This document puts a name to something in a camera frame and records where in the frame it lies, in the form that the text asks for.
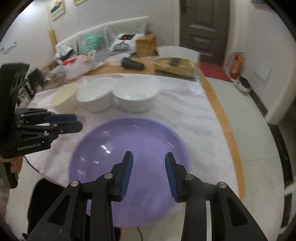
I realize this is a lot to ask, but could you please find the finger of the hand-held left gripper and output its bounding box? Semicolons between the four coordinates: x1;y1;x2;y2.
17;121;83;139
16;108;77;125

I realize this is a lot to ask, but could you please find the dark brown door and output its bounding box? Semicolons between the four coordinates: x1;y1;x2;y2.
179;0;232;67

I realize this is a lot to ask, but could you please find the round white and black bowl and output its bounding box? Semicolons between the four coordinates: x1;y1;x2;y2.
235;76;252;93

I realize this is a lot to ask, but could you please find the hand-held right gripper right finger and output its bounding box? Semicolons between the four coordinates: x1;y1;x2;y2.
165;152;269;241

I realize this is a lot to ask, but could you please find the purple plate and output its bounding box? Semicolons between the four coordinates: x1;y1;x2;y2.
69;118;191;226

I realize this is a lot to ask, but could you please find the black wall decal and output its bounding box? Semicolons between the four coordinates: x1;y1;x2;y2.
0;41;18;55

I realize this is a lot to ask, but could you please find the red fire extinguisher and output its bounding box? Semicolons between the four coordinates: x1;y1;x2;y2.
228;52;245;80

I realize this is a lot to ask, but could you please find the red doormat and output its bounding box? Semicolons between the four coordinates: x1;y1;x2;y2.
199;62;233;82

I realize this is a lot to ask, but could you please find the white tree-print pillow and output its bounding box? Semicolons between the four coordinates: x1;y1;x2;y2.
109;33;142;54

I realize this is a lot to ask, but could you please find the small white bowl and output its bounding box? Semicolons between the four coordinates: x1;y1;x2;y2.
105;53;131;66

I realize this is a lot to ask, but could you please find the yellow rolled mat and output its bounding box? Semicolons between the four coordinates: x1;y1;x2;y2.
48;29;57;52

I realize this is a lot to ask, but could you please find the white dotted tablecloth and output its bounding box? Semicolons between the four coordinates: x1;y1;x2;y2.
6;73;240;241

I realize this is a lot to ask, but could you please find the black and white pillow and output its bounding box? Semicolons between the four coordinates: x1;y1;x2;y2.
55;44;73;61

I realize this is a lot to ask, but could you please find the white wall panel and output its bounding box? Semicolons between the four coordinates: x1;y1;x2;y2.
253;54;272;82

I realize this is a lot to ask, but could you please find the person's left hand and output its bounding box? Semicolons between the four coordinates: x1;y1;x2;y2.
10;156;23;174

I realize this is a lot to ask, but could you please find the gold box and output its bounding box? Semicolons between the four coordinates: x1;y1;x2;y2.
154;57;199;81

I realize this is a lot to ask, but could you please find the grey sofa with lace cover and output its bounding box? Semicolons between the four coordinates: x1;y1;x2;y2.
55;16;149;61

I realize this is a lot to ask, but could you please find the black cable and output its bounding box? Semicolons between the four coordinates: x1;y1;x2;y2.
23;156;60;186

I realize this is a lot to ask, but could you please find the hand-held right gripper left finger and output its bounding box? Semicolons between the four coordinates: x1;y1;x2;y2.
22;151;134;241

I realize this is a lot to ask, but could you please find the small framed landscape picture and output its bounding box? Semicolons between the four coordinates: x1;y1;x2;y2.
47;0;66;21

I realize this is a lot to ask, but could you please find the black appliance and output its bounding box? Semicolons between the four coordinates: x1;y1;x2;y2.
26;67;45;93

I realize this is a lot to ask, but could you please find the teal patterned pillow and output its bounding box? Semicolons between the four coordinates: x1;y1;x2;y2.
77;32;103;55

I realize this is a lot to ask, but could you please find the white plastic bag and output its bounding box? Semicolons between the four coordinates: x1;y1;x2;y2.
66;56;93;76

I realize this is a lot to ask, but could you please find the white box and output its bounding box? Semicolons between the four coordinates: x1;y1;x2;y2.
158;46;200;62

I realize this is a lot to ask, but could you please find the black pouch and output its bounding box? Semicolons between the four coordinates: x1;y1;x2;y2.
121;57;145;70

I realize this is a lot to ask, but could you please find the cream bowl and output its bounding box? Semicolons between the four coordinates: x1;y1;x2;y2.
50;83;79;114

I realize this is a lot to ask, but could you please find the cardboard box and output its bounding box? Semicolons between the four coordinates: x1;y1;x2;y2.
136;34;158;57

